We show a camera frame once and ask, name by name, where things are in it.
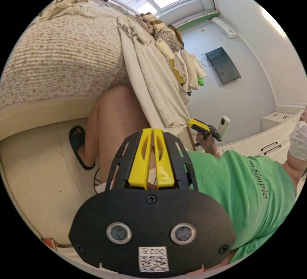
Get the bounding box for white cupboard with dark handles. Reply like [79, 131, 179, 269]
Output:
[222, 109, 307, 164]

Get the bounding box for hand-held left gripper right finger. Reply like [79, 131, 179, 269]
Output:
[153, 128, 176, 189]

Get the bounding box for bed with knitted cream quilt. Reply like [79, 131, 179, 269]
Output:
[0, 0, 198, 151]

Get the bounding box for person's body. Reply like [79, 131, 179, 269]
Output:
[68, 85, 307, 265]

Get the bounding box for black wall television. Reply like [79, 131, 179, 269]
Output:
[205, 47, 242, 85]

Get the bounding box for crumpled cream blanket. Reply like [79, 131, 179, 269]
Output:
[39, 0, 93, 21]

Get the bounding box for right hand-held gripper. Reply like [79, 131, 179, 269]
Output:
[187, 118, 222, 147]

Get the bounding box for pile of clothes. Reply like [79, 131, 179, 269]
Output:
[135, 13, 208, 92]

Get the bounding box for white short sleeve shirt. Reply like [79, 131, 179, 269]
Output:
[117, 16, 193, 130]

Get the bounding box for black cable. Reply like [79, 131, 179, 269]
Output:
[93, 167, 104, 188]

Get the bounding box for white air conditioner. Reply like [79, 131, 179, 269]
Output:
[211, 16, 238, 39]

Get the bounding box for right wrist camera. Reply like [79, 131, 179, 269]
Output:
[216, 116, 231, 138]

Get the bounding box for person's right hand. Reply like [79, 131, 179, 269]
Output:
[195, 133, 218, 157]

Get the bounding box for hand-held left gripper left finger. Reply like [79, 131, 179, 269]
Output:
[128, 128, 153, 190]

